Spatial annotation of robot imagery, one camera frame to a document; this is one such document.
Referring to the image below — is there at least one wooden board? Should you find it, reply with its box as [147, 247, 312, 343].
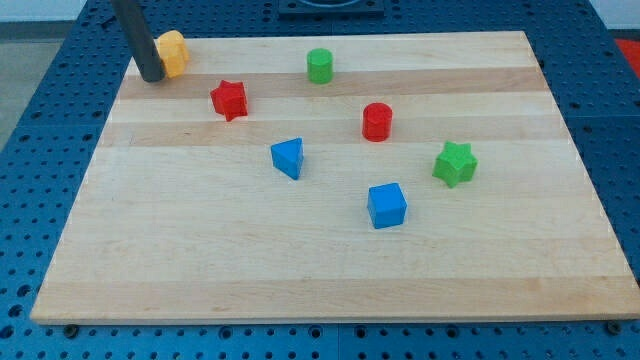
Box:
[31, 31, 639, 325]

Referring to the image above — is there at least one red cylinder block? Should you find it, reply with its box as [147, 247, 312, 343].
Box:
[362, 102, 393, 142]

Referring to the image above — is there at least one blue cube block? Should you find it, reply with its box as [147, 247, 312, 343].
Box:
[367, 183, 407, 229]

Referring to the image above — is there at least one green cylinder block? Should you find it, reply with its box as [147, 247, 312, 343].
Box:
[306, 48, 333, 84]

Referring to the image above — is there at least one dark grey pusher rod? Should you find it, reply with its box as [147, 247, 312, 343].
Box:
[110, 0, 165, 83]

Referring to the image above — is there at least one green star block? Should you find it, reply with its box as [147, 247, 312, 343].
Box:
[432, 141, 478, 188]

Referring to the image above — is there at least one yellow block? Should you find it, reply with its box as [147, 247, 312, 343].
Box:
[157, 30, 190, 78]

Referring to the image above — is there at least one red star block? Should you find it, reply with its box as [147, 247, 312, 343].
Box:
[210, 80, 248, 122]

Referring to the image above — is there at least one blue triangle block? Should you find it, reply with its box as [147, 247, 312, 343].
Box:
[270, 137, 304, 180]

